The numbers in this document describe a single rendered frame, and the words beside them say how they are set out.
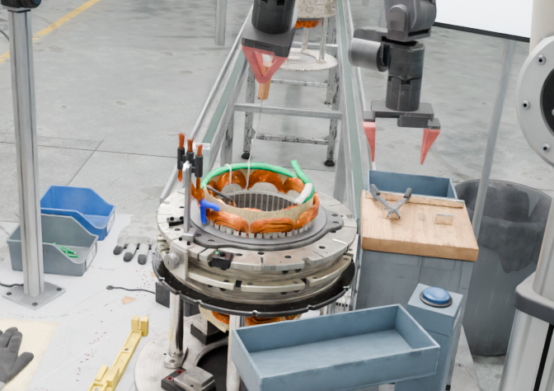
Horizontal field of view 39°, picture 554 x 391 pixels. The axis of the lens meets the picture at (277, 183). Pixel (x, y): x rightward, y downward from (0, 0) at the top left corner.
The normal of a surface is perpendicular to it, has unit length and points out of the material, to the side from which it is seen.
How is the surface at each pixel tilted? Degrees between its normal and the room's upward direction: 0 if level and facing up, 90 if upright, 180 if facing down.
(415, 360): 90
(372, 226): 0
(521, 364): 90
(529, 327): 90
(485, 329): 93
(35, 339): 0
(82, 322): 0
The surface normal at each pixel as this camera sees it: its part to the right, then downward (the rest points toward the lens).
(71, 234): -0.06, 0.35
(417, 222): 0.07, -0.92
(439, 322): -0.39, 0.33
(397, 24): -0.64, 0.24
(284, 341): 0.36, 0.39
